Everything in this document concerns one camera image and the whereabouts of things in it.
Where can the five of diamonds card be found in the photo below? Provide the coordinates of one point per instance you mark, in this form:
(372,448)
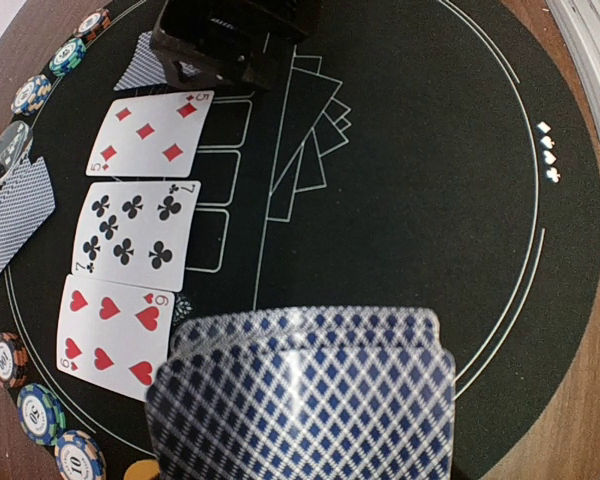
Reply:
(150,136)

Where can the orange hundred chip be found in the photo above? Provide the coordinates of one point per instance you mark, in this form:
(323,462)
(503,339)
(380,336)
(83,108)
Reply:
(93,24)
(14,361)

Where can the six of hearts card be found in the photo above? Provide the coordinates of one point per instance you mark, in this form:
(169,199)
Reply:
(112,335)

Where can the dealt card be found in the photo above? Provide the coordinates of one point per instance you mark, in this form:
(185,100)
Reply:
(26,201)

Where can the round black poker mat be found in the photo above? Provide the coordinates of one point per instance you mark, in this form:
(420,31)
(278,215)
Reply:
(424,153)

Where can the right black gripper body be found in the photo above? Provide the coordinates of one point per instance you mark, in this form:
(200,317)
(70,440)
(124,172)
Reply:
(229,44)

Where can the orange big blind button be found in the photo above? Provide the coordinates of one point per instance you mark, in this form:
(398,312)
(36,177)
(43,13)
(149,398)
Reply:
(146,469)

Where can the blue playing card deck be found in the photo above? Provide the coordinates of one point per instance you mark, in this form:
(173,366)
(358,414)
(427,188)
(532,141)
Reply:
(346,392)

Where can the green chip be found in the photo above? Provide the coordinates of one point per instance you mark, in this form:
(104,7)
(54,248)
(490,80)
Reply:
(41,415)

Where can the seven of clubs card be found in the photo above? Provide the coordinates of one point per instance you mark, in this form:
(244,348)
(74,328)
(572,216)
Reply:
(136,233)

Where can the blue chips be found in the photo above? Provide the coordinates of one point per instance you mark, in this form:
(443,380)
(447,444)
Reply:
(78,457)
(31,96)

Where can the green chips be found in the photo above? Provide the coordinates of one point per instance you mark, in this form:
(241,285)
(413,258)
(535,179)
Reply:
(68,57)

